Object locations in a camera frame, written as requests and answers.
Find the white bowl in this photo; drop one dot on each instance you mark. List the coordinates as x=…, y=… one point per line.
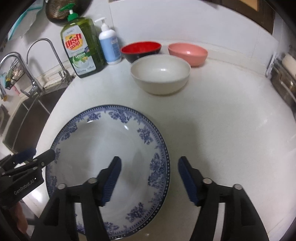
x=160, y=74

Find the kitchen sink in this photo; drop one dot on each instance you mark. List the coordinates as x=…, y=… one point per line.
x=30, y=118

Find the red black bowl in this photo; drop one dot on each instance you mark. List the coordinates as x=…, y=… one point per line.
x=134, y=51

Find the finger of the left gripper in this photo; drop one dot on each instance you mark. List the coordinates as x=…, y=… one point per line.
x=42, y=160
x=23, y=156

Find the person left hand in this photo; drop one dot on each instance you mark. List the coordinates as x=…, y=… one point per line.
x=19, y=217

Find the dark wooden window frame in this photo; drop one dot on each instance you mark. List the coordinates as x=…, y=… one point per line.
x=258, y=11

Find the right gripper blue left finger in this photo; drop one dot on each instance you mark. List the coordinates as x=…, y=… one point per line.
x=58, y=222

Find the green dish soap bottle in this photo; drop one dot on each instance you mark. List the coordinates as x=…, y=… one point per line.
x=81, y=44

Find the slim gooseneck faucet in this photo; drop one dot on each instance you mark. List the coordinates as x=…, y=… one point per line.
x=47, y=63

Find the chrome kitchen faucet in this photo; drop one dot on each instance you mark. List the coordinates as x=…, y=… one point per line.
x=37, y=88

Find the metal pot rack shelf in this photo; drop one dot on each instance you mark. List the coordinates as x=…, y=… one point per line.
x=279, y=57

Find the cream pot with glass lid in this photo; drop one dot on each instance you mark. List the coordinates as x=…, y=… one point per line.
x=289, y=63

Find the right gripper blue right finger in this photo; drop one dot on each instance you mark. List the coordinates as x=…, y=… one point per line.
x=241, y=220

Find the blue floral plate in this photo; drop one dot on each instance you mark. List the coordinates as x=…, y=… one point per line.
x=88, y=143

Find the pink bowl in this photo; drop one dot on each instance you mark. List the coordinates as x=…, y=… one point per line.
x=193, y=54

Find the steel pot left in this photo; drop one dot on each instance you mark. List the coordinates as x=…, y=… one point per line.
x=283, y=83

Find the white blue pump bottle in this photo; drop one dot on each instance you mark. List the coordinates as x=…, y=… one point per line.
x=109, y=43

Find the wire sponge basket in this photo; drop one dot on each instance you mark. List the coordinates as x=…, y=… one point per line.
x=14, y=74

